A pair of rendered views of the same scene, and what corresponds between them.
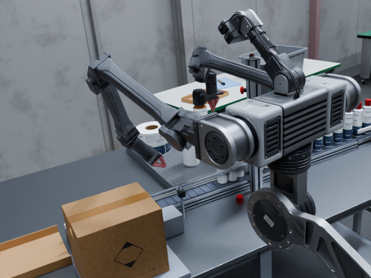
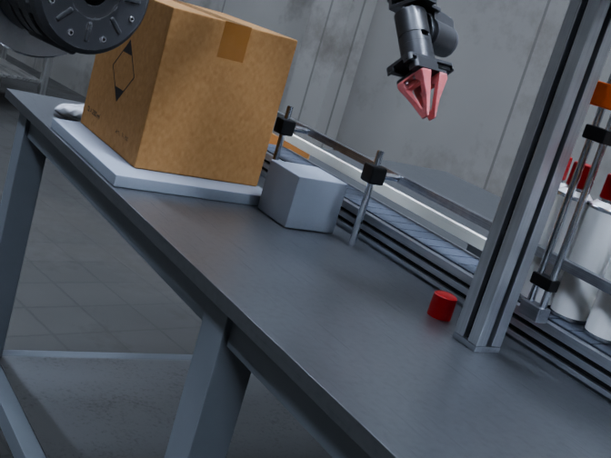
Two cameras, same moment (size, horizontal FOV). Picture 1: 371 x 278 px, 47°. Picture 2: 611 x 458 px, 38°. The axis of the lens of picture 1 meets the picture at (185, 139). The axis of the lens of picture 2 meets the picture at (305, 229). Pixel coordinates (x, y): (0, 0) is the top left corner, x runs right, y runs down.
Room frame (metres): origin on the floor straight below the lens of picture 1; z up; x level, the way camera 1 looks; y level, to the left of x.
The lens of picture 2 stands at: (1.33, -1.37, 1.18)
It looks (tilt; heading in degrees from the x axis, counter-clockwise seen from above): 14 degrees down; 80
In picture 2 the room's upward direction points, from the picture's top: 17 degrees clockwise
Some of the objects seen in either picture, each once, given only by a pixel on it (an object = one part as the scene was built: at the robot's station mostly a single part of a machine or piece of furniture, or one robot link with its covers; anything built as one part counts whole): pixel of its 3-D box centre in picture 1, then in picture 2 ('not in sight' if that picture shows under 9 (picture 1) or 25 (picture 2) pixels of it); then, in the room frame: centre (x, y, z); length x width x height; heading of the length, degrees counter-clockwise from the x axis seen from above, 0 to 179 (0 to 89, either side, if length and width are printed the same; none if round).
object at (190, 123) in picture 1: (200, 133); not in sight; (1.12, -0.04, 1.45); 0.09 x 0.08 x 0.12; 126
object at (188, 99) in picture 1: (205, 96); not in sight; (3.51, -0.20, 0.82); 0.34 x 0.24 x 0.04; 132
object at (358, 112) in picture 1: (357, 119); not in sight; (2.25, -0.99, 0.98); 0.05 x 0.05 x 0.20
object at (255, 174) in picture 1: (254, 132); (564, 96); (1.77, -0.31, 1.17); 0.04 x 0.04 x 0.67; 26
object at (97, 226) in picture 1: (115, 238); (183, 83); (1.32, 0.29, 0.99); 0.30 x 0.24 x 0.27; 116
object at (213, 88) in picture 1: (211, 89); not in sight; (2.06, -0.15, 1.30); 0.10 x 0.07 x 0.07; 118
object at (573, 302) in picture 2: (238, 157); (593, 248); (1.91, -0.25, 0.98); 0.05 x 0.05 x 0.20
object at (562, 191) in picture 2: (231, 160); (560, 233); (1.87, -0.21, 0.98); 0.05 x 0.05 x 0.20
